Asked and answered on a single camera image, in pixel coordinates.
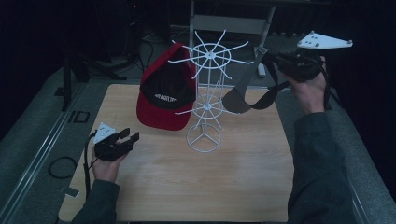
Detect black cable loop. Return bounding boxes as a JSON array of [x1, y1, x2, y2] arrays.
[[48, 156, 78, 180]]

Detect person's left hand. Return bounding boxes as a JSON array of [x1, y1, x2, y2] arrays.
[[90, 146, 128, 184]]

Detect red baseball cap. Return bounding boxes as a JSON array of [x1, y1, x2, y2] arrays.
[[135, 42, 198, 132]]

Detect black floor cables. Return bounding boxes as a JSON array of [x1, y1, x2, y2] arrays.
[[135, 38, 157, 82]]

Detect metal floor rail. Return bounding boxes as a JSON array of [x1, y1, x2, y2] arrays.
[[0, 83, 89, 224], [330, 87, 372, 224]]

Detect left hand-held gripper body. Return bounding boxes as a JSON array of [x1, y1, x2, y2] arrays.
[[92, 121, 133, 162]]

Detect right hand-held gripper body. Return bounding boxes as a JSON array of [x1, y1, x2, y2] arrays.
[[276, 30, 354, 83]]

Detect grey metal desk frame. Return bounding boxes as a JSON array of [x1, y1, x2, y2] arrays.
[[185, 0, 276, 78]]

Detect person's right hand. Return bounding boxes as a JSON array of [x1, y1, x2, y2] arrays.
[[287, 55, 329, 116]]

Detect white wire display rack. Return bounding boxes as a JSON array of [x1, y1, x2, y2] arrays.
[[167, 29, 255, 154]]

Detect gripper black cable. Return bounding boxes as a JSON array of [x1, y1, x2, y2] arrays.
[[320, 65, 333, 112], [82, 132, 98, 201]]

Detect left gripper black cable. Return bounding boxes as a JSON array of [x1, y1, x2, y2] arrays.
[[82, 132, 98, 201]]

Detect black tripod stand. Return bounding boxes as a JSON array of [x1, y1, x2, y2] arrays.
[[60, 40, 127, 112]]

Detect grey tape piece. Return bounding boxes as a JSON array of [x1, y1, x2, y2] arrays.
[[57, 186, 80, 199]]

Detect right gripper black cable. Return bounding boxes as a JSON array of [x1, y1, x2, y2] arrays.
[[320, 65, 333, 112]]

